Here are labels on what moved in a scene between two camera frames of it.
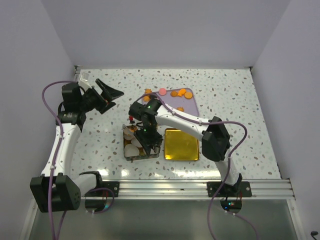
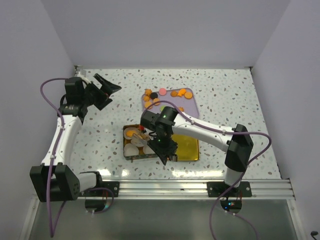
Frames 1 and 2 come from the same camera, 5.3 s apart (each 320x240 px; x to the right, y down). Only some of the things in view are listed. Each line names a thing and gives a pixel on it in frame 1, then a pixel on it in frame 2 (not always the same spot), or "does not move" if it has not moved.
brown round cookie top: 174,93 does not move
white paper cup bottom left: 130,150 does not move
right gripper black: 146,142 → 164,153
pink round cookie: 162,91 does not move
